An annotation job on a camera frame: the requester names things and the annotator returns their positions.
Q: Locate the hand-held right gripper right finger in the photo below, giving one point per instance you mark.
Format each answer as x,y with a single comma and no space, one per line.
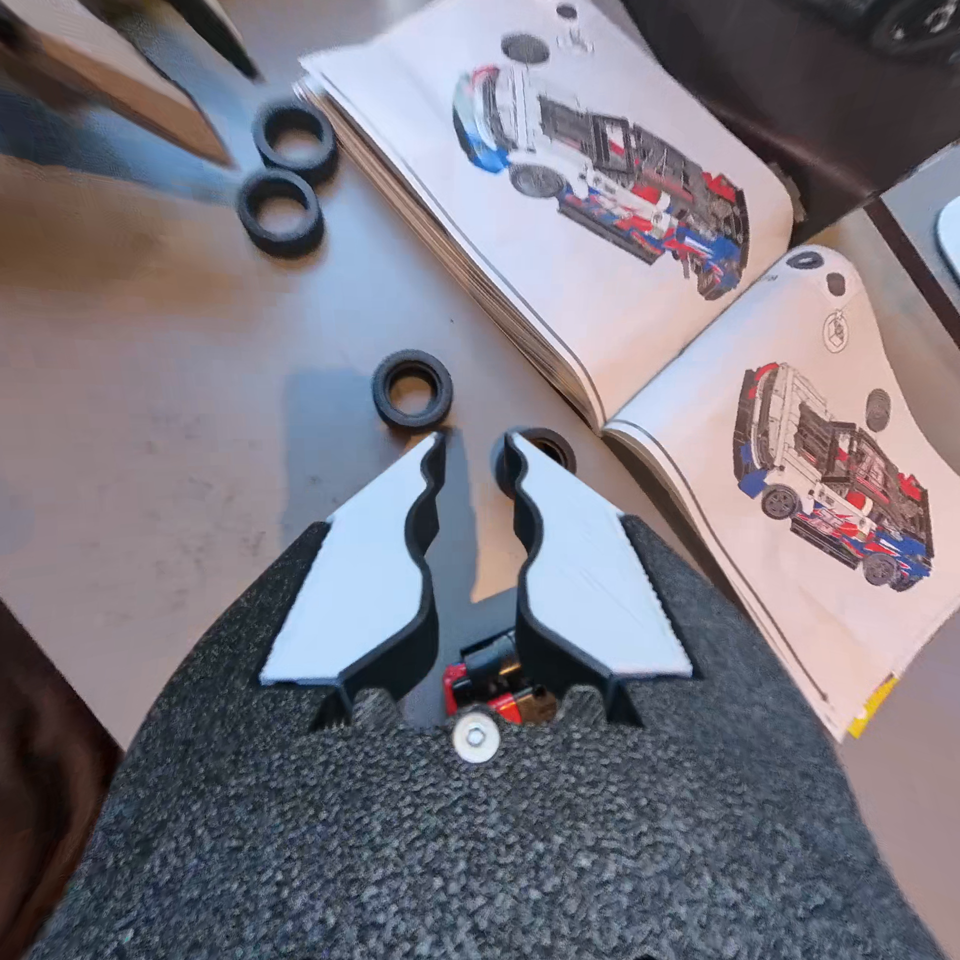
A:
600,592

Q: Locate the silver monitor stand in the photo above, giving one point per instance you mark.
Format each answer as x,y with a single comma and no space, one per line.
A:
951,232

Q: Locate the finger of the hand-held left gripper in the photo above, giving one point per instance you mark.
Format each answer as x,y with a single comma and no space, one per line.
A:
97,67
217,37

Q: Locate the black printed toy set box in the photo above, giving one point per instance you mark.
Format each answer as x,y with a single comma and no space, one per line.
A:
750,90

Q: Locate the instruction booklet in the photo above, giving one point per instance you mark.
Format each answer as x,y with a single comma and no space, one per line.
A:
637,315

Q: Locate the black toy tire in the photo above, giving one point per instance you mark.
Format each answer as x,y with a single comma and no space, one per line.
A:
262,135
559,446
386,397
251,217

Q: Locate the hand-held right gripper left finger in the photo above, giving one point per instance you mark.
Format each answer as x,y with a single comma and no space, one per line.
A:
352,600

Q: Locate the white brick race car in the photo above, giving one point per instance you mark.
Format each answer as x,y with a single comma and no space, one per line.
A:
487,664

